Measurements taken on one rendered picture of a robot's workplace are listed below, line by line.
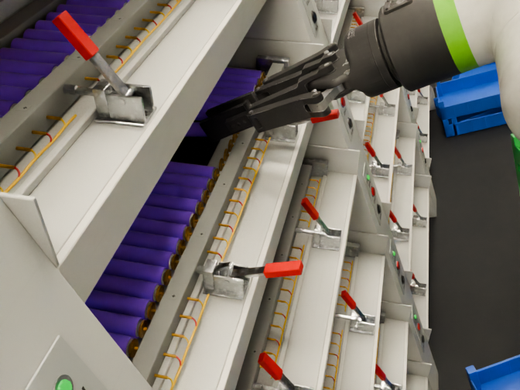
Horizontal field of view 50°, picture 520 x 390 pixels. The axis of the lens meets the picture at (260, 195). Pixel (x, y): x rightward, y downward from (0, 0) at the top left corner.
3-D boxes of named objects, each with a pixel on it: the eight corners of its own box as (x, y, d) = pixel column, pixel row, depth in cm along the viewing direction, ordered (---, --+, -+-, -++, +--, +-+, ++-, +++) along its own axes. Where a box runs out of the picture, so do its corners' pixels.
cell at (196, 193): (155, 190, 66) (208, 197, 64) (148, 200, 64) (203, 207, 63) (152, 178, 64) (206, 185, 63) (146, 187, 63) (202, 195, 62)
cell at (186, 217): (141, 213, 62) (196, 221, 61) (135, 224, 61) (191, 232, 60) (138, 200, 61) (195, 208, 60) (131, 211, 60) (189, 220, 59)
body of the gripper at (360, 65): (380, 4, 60) (303, 39, 64) (374, 37, 53) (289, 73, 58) (407, 63, 63) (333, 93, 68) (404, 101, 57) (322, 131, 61)
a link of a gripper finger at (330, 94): (360, 79, 60) (360, 102, 56) (316, 98, 62) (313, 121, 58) (350, 59, 59) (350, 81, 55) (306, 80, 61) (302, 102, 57)
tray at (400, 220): (413, 150, 173) (420, 111, 165) (406, 300, 128) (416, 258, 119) (347, 142, 177) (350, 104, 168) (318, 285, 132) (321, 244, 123)
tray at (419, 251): (426, 198, 184) (434, 164, 175) (425, 354, 139) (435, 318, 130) (364, 190, 188) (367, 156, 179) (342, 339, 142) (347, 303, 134)
